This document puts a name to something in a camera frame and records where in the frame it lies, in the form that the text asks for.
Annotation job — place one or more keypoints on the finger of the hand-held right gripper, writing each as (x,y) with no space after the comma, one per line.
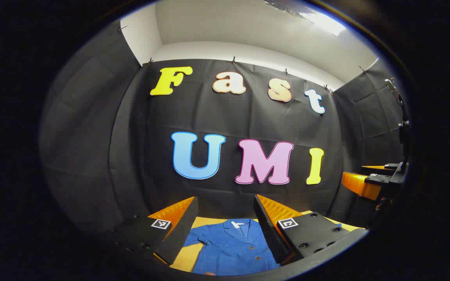
(381,168)
(359,185)

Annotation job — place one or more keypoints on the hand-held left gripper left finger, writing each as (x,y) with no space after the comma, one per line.
(182,230)

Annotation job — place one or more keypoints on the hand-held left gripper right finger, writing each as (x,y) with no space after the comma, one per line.
(266,230)

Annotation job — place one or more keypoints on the blue button shirt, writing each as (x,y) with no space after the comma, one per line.
(229,249)

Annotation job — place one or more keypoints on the ceiling light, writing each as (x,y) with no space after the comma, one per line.
(326,23)

